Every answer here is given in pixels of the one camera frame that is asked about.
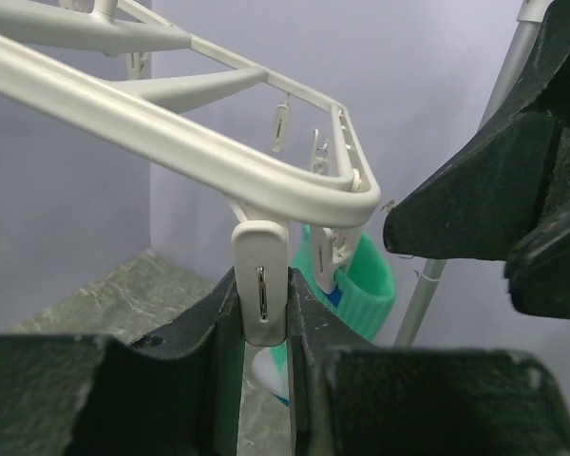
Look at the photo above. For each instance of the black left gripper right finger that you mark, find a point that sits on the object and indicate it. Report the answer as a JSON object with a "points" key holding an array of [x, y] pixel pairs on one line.
{"points": [[349, 397]]}

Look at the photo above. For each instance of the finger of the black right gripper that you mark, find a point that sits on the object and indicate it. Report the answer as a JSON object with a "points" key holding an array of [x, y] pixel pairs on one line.
{"points": [[537, 266]]}

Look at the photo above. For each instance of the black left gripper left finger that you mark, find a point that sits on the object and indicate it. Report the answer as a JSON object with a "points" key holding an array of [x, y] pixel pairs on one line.
{"points": [[174, 391]]}

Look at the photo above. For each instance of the teal patterned sock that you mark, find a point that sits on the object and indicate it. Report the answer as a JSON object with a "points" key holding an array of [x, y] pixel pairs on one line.
{"points": [[363, 297]]}

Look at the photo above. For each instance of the white hanger clip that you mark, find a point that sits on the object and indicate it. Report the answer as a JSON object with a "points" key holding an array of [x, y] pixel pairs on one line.
{"points": [[261, 262]]}

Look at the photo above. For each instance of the white clip sock hanger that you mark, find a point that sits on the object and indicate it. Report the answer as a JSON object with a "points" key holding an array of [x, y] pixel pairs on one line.
{"points": [[146, 117]]}

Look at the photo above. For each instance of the silver drying rack stand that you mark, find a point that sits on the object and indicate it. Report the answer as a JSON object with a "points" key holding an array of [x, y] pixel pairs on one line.
{"points": [[459, 212]]}

